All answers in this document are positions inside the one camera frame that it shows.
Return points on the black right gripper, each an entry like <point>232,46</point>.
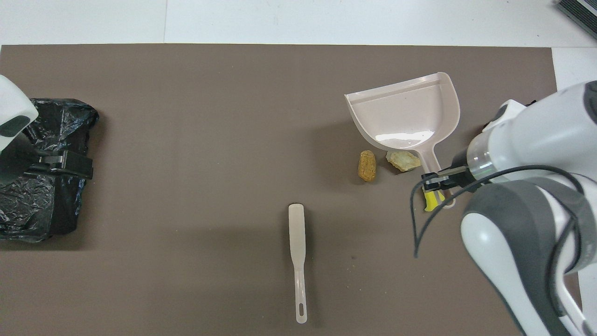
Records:
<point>462,163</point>

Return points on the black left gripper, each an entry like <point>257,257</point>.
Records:
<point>11,163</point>

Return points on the small yellow sponge wedge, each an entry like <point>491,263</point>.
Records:
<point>431,203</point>

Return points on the pale crusty bread chunk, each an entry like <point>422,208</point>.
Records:
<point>403,161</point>

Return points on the brown peanut shaped bread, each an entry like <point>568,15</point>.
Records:
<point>367,166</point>

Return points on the beige plastic dustpan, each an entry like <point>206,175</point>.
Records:
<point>401,112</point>

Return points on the beige brush with black bristles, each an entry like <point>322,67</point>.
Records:
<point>296,228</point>

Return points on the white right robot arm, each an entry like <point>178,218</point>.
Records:
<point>536,135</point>

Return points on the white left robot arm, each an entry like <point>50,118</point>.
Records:
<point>14,102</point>

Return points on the brown table mat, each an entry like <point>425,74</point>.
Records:
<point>186,140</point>

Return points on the grey ridged device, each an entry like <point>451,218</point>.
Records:
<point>580,11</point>

